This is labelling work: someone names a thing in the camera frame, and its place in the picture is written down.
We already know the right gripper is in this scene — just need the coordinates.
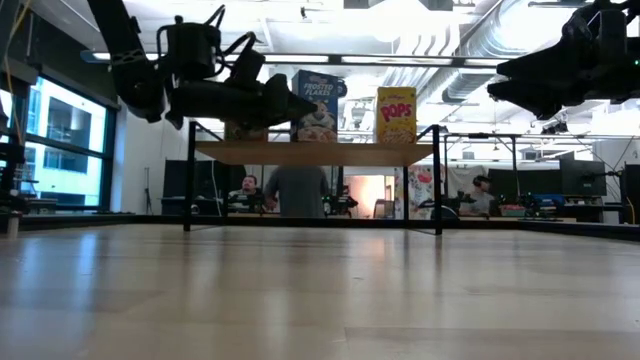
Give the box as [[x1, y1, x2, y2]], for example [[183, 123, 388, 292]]
[[487, 0, 640, 120]]

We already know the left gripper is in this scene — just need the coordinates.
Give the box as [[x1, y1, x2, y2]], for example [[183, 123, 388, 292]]
[[165, 74, 319, 130]]

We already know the blue Frosted Flakes box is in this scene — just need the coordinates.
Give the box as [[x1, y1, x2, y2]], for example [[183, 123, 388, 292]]
[[290, 69, 342, 144]]

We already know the orange Frosted Mini Wheats box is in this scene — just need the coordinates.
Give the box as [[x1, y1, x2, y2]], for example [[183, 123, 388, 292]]
[[223, 121, 270, 143]]

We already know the yellow Corn Pops box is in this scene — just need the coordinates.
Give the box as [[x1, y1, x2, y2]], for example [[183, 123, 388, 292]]
[[374, 86, 418, 145]]

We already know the long ceiling light bar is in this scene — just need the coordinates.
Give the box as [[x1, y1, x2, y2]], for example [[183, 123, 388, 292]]
[[79, 49, 511, 70]]

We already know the person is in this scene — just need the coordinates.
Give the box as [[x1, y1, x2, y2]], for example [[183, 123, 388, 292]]
[[227, 174, 269, 214], [457, 174, 501, 217], [263, 164, 330, 219]]

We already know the black monitor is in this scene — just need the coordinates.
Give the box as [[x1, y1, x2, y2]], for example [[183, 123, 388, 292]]
[[559, 158, 609, 198]]

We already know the black cabinet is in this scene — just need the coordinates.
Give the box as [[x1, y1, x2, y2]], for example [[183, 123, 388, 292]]
[[162, 159, 247, 216]]

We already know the colourful poster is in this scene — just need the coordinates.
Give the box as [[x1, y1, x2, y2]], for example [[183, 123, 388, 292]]
[[394, 165, 437, 220]]

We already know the black tripod stand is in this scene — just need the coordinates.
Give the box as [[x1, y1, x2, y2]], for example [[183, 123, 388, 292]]
[[143, 167, 154, 216]]

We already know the wooden shelf with black frame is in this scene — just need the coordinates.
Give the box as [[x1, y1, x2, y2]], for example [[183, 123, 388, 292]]
[[182, 121, 444, 237]]

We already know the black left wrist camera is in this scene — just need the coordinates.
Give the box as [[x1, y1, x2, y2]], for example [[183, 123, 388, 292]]
[[228, 32, 267, 90]]

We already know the silver ventilation duct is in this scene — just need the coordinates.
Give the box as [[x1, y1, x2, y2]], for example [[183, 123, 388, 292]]
[[384, 0, 556, 104]]

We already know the background black metal frame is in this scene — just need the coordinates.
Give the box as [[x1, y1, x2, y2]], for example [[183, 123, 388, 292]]
[[442, 131, 579, 201]]

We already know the black aluminium rig frame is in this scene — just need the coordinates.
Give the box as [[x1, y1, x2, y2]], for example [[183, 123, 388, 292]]
[[0, 213, 640, 242]]

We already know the yellow cable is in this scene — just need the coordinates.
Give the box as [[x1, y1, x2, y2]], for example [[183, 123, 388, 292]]
[[0, 0, 32, 146]]

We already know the small white post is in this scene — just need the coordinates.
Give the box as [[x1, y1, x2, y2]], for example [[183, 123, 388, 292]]
[[5, 212, 22, 240]]

